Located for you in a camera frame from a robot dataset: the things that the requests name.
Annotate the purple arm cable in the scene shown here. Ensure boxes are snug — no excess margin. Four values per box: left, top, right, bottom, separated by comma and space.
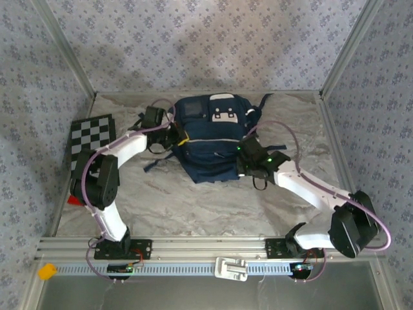
80, 98, 177, 284
247, 119, 392, 284

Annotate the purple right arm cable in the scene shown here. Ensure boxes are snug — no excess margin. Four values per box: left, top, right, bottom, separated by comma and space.
247, 119, 392, 284

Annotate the aluminium table side rail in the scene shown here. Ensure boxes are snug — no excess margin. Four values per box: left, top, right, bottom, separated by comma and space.
317, 92, 368, 236

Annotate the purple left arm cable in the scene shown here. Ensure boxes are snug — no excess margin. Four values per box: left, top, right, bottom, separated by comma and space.
80, 98, 177, 284

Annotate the grey slotted cable duct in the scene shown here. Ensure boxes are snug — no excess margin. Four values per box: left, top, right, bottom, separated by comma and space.
54, 262, 296, 277

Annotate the white plastic bracket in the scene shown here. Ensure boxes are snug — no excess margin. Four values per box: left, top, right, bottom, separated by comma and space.
214, 256, 249, 282

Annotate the aluminium frame post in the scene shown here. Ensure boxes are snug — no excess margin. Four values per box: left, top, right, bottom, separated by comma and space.
319, 0, 387, 99
32, 0, 98, 99

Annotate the small yellow block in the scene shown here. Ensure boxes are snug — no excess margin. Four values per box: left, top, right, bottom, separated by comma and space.
37, 263, 57, 280

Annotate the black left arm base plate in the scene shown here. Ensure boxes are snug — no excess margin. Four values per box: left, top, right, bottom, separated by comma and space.
94, 238, 152, 260

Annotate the aluminium mounting rail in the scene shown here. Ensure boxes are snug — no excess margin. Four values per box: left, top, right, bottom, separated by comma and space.
34, 235, 387, 261

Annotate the navy blue backpack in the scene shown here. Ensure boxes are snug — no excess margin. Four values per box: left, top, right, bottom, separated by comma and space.
143, 92, 287, 185

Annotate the black grey chessboard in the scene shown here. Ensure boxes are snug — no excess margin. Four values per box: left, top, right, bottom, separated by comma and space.
69, 114, 119, 172

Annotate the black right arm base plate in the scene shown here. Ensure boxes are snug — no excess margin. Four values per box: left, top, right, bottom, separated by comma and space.
265, 238, 325, 259

